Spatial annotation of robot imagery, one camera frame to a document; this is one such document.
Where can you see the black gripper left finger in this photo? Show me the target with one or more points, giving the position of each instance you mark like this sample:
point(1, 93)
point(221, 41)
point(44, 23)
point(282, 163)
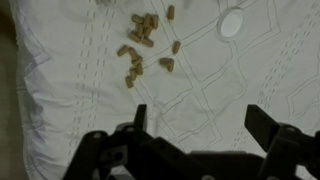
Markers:
point(133, 150)

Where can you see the white quilted duvet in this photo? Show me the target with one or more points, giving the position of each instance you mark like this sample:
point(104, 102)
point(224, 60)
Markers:
point(233, 100)

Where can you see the small white jar lid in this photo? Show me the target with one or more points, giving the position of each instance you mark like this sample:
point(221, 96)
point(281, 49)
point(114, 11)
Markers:
point(231, 23)

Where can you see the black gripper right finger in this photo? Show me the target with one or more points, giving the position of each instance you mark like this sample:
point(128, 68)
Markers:
point(286, 150)

